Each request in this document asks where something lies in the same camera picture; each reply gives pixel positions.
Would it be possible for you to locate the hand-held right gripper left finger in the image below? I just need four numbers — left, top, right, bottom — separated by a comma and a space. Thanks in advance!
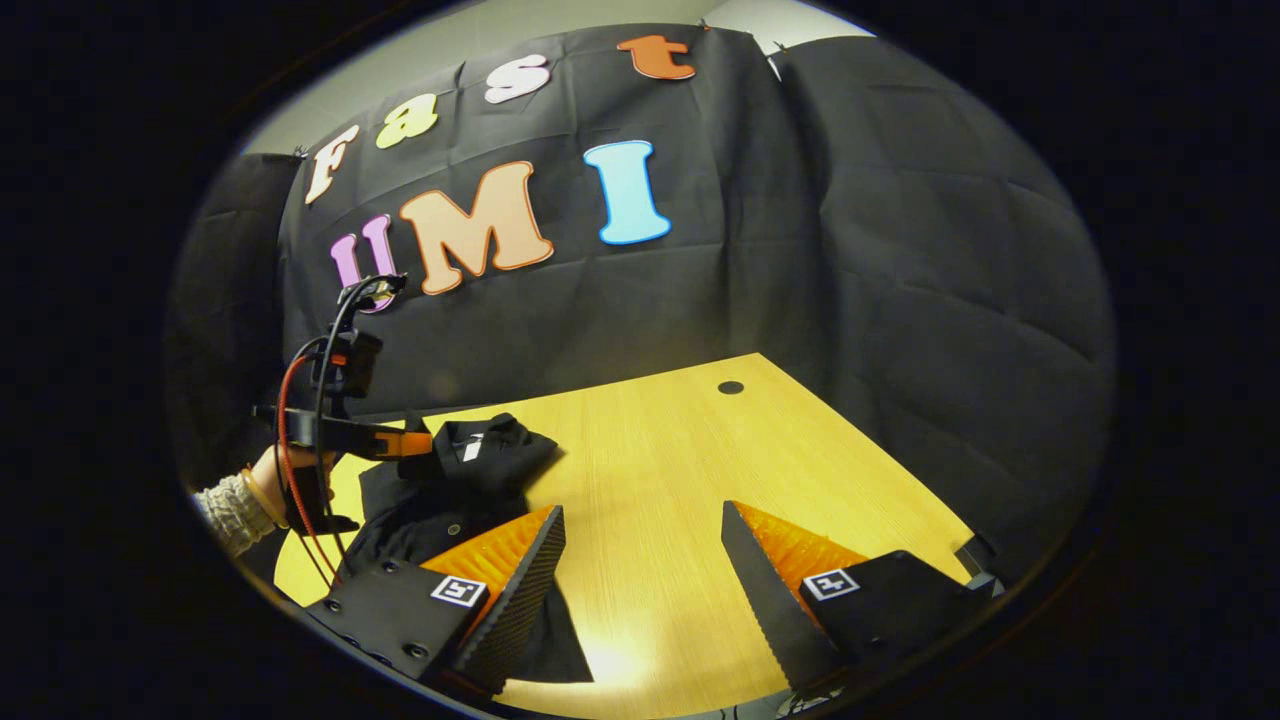
305, 503, 568, 696

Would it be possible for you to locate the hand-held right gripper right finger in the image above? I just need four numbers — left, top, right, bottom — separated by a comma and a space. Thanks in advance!
720, 500, 997, 694

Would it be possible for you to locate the black buttoned coat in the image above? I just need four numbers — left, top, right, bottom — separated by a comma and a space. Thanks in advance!
335, 412, 596, 686

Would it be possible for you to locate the black backdrop cloth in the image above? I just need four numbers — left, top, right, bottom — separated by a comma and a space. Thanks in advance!
165, 22, 1116, 581

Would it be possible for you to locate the thin black cable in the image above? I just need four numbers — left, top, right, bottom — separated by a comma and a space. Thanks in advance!
295, 285, 376, 586

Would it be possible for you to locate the thin red cable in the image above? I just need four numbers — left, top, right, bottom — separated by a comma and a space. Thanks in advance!
276, 352, 346, 586

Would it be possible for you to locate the black table edge bracket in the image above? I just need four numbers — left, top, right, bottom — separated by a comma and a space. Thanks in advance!
955, 535, 1004, 596

